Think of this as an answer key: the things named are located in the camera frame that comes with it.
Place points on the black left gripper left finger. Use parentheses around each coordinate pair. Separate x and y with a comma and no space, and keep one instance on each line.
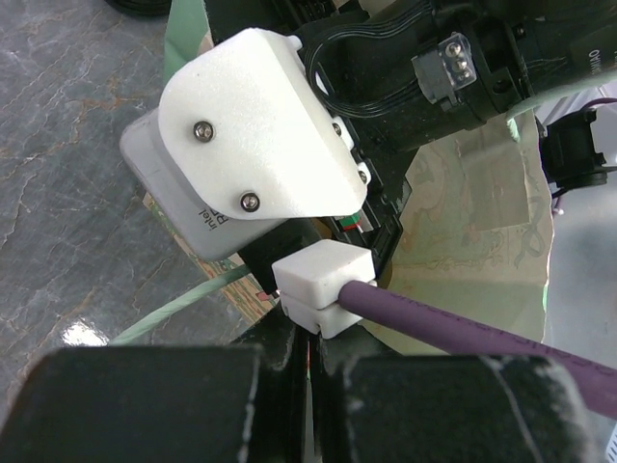
(240,402)

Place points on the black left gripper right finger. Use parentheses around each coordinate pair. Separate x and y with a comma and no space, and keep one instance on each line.
(372,404)

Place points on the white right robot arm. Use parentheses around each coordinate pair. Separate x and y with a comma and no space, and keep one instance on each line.
(563,43)

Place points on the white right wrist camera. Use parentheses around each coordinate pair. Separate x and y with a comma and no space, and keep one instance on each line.
(239,143)

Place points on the black lid stack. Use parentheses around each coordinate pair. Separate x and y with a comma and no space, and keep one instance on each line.
(141,8)

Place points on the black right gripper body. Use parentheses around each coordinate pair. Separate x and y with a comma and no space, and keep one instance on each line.
(410,74)

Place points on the green patterned paper bag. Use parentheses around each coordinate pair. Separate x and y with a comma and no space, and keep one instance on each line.
(477,227)

